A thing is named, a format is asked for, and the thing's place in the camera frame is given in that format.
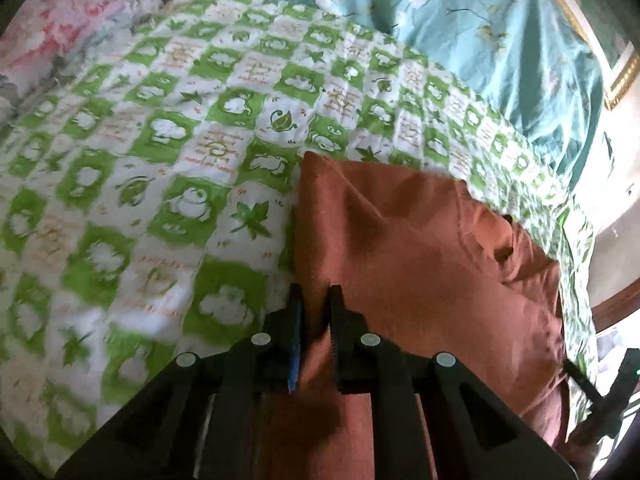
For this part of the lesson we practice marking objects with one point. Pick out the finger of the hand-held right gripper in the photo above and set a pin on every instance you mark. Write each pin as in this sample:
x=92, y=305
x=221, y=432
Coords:
x=617, y=395
x=585, y=385

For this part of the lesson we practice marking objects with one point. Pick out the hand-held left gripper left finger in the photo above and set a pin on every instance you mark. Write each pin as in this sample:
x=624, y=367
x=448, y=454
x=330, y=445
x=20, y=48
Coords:
x=295, y=355

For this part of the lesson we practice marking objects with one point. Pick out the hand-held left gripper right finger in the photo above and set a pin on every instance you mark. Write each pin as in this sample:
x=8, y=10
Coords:
x=336, y=340

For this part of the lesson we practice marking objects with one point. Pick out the rust orange small garment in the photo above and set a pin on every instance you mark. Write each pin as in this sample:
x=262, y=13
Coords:
x=400, y=240

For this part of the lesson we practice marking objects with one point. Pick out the brown wooden furniture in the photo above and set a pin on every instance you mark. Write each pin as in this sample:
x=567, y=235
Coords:
x=617, y=307

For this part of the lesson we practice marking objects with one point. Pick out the green checkered printed blanket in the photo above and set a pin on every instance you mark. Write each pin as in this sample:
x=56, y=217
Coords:
x=150, y=200

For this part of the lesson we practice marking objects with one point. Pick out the teal floral quilt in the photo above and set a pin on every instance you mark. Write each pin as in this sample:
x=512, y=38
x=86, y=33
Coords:
x=450, y=15

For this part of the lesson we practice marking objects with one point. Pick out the pink floral pillow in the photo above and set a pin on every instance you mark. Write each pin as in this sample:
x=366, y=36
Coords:
x=55, y=25

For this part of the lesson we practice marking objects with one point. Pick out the gold picture frame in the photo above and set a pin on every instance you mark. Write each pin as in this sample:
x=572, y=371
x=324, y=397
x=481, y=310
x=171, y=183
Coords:
x=595, y=35

